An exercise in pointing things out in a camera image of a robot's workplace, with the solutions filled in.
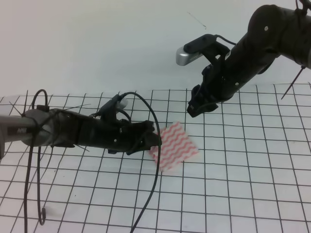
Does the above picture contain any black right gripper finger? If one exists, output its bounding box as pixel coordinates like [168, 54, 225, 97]
[187, 97, 218, 117]

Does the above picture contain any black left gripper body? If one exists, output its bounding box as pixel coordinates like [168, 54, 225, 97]
[72, 114, 149, 155]

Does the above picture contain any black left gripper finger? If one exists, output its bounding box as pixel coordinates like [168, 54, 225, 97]
[133, 120, 155, 133]
[126, 133, 160, 155]

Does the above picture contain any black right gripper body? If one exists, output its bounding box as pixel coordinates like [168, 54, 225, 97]
[191, 41, 258, 104]

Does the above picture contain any pink wavy striped towel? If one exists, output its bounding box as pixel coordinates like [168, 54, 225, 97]
[149, 122, 199, 172]

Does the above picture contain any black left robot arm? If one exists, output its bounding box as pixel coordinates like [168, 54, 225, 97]
[0, 89, 162, 232]

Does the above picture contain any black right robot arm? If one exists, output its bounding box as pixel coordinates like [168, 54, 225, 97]
[184, 0, 311, 117]

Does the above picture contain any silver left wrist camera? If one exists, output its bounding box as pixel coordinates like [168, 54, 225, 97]
[99, 94, 129, 119]

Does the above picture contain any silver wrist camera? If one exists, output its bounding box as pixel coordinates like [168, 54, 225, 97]
[99, 94, 129, 119]
[176, 34, 230, 66]

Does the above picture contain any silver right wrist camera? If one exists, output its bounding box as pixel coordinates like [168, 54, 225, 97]
[176, 34, 230, 66]

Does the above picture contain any black right camera cable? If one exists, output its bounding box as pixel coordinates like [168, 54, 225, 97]
[213, 35, 238, 46]

